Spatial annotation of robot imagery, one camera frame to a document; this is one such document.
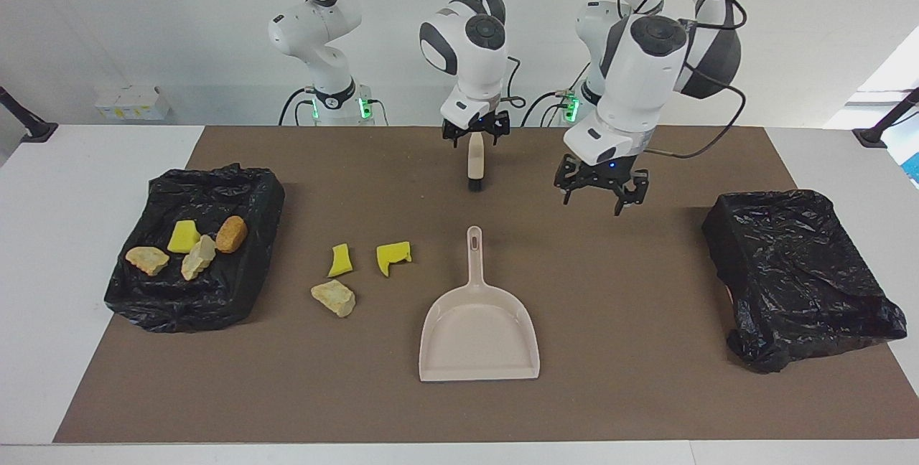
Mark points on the tan bread piece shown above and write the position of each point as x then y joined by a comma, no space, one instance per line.
147,260

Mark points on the brown round bread roll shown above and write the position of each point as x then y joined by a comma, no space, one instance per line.
231,234

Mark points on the beige plastic dustpan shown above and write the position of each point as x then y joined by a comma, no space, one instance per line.
477,343

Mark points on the black bag lined bin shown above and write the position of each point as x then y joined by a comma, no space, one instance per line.
215,300
797,285

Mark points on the yellow sponge chunk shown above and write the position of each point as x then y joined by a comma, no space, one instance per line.
184,237

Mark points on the notched yellow sponge piece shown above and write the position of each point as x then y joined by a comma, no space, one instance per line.
391,255

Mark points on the black clamp stand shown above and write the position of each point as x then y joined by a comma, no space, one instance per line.
36,130
872,136

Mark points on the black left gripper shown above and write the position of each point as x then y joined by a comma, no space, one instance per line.
603,172

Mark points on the large pale bread chunk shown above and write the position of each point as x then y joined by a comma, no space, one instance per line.
334,297

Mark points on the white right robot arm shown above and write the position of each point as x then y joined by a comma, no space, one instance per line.
467,56

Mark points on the brown table mat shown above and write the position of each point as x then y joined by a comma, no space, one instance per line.
459,407

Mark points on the white cardboard boxes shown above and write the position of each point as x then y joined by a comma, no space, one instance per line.
133,105

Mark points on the beige hand brush black bristles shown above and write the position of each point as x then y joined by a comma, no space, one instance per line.
476,163

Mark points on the blue object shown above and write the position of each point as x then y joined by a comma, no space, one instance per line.
914,167

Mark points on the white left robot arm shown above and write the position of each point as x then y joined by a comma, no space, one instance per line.
646,70

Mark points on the pale cream bread piece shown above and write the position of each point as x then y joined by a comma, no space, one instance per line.
195,260

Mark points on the curved yellow sponge piece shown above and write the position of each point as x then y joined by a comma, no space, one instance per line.
339,262

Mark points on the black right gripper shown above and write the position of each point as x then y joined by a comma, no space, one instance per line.
474,123

